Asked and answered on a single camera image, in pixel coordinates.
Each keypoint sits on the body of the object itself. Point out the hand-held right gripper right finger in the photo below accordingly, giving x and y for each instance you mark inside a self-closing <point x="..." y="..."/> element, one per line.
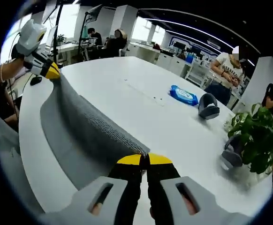
<point x="174" y="204"/>

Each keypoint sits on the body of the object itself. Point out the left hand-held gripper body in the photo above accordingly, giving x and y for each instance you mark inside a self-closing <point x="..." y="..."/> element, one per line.
<point x="31" y="37"/>

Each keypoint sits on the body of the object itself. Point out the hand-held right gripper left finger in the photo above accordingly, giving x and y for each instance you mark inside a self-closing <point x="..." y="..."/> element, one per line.
<point x="108" y="201"/>

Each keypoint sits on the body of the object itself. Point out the grey towel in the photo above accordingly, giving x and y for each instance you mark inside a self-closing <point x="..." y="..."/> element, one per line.
<point x="85" y="136"/>

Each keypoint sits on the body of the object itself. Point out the person's right hand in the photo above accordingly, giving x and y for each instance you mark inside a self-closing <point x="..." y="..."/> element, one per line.
<point x="152" y="213"/>

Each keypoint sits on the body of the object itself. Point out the person's left hand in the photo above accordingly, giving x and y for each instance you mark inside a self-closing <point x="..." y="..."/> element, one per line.
<point x="13" y="68"/>

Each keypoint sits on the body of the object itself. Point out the black computer mouse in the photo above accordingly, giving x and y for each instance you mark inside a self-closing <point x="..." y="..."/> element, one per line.
<point x="36" y="80"/>

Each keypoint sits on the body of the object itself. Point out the small black monitor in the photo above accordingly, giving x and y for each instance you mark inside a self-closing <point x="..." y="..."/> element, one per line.
<point x="94" y="12"/>

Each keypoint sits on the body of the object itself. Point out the grey curved headrest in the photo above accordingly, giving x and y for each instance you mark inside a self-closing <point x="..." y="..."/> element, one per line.
<point x="208" y="107"/>
<point x="231" y="155"/>

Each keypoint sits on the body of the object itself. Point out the clear plastic plant pot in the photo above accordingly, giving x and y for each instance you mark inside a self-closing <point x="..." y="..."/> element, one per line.
<point x="246" y="175"/>

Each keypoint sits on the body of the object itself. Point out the green potted plant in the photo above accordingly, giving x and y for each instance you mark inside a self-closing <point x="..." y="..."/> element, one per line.
<point x="260" y="140"/>

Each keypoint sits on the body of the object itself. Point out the blue wet wipes packet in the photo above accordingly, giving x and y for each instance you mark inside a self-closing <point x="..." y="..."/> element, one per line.
<point x="183" y="95"/>

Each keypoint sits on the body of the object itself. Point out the white cabinet row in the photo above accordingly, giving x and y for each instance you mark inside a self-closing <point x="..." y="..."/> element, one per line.
<point x="160" y="57"/>

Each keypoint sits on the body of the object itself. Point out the white mesh chair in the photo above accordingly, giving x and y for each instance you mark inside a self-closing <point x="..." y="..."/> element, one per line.
<point x="198" y="75"/>

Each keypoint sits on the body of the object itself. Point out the blue box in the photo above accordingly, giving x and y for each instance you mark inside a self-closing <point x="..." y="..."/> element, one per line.
<point x="189" y="59"/>

